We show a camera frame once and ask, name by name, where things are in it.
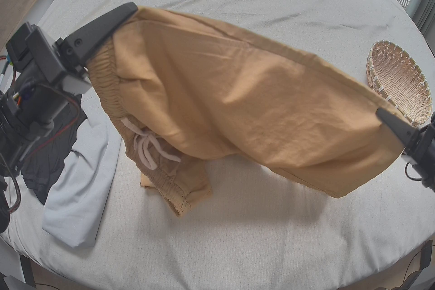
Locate tan drawstring shorts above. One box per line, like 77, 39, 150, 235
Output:
88, 5, 413, 217

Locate black garment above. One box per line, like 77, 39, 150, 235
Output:
20, 92, 88, 204

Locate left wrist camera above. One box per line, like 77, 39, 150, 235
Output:
6, 22, 68, 85

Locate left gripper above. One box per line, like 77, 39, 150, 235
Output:
15, 2, 138, 128

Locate round woven basket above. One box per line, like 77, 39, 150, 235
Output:
366, 40, 432, 128

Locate pale grey garment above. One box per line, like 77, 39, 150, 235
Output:
42, 92, 122, 250

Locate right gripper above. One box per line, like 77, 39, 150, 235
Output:
375, 108, 435, 180

